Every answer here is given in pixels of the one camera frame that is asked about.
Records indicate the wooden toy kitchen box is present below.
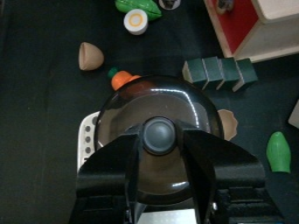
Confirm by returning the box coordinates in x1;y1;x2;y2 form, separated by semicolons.
203;0;299;64

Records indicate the orange toy carrot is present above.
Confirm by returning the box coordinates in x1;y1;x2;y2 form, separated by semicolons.
107;66;143;91

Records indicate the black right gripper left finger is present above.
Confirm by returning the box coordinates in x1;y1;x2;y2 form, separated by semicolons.
77;125;145;224

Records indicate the dark green sliced toy block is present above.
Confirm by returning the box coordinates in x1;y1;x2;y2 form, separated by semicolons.
182;56;259;93

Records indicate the light wooden block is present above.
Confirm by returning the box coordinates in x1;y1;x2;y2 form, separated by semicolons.
287;99;299;130

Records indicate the green toy leafy vegetable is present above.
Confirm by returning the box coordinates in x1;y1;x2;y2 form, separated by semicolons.
115;0;165;22

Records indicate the round white black disc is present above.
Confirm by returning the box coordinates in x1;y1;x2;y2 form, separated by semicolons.
158;0;183;11

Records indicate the green toy pepper piece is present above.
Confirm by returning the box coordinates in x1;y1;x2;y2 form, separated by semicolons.
266;130;293;173

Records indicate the tan toy cookie piece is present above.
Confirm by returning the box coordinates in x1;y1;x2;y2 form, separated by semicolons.
217;108;239;142

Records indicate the white toy egg half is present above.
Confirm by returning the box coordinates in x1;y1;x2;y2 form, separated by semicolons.
123;8;150;36

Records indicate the white toy stove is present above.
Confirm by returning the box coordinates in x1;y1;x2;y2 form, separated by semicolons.
77;111;102;172

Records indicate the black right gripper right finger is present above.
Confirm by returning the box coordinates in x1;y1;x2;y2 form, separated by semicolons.
175;119;267;224

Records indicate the tan toy egg shell half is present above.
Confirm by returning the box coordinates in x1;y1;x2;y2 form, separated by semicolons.
79;41;106;72

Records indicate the dark glass pot lid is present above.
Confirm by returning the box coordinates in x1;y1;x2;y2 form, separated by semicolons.
94;74;226;206

